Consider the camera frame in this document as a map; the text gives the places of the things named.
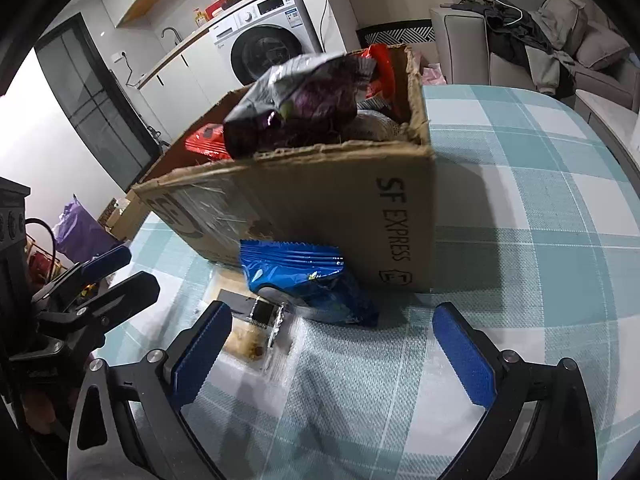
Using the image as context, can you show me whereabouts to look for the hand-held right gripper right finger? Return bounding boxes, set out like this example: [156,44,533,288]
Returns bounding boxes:
[431,302,598,480]

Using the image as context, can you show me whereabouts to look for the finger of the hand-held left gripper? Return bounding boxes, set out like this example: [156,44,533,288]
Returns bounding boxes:
[32,245,133,306]
[37,271,162,333]

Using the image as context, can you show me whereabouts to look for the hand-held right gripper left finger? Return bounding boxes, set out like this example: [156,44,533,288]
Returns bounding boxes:
[67,300,236,480]

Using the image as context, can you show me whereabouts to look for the clear snack packet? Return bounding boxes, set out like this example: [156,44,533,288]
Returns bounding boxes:
[217,287,296,376]

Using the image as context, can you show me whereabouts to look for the blue cookie packet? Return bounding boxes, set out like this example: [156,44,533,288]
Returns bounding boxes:
[239,239,380,328]

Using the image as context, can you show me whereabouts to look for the red snack packet black stripe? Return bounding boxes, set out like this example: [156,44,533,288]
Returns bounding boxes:
[184,122,233,161]

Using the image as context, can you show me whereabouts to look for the brown cardboard box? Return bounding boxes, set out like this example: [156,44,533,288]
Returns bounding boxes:
[131,44,437,295]

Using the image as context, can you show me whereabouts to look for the dark purple snack bag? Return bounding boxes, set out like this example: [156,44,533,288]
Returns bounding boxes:
[222,52,378,161]

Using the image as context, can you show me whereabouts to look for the white snack packet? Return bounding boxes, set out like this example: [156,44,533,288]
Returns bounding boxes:
[345,110,408,141]

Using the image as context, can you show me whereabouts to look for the large red snack bag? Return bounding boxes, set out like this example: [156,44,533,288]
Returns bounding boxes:
[362,44,398,116]

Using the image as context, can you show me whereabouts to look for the purple plastic bag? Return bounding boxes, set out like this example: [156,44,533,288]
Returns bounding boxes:
[54,195,123,263]

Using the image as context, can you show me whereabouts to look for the plain cardboard box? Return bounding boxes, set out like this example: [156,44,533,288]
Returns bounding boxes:
[100,190,151,241]

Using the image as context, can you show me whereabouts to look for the white counter cabinet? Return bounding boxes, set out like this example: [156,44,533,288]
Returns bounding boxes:
[135,25,241,146]

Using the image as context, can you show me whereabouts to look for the white washing machine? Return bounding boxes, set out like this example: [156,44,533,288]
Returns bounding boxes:
[207,0,323,86]

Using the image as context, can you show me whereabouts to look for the white side table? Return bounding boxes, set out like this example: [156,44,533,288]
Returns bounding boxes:
[575,89,640,156]

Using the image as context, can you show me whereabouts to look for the pink bag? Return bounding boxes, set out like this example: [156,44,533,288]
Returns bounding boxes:
[420,62,447,86]

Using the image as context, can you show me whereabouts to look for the grey sofa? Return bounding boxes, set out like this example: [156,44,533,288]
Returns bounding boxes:
[430,0,640,111]

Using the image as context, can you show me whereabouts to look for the dark clothes pile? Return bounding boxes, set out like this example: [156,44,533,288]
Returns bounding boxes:
[450,0,576,96]

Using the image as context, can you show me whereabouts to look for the black patterned basket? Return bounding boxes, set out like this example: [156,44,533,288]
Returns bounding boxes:
[356,19,435,53]

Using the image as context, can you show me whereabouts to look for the grey pillow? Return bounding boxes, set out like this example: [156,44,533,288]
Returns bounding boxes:
[537,0,588,51]
[575,20,631,71]

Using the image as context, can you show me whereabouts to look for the white cable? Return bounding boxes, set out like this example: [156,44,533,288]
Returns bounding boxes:
[480,0,525,26]

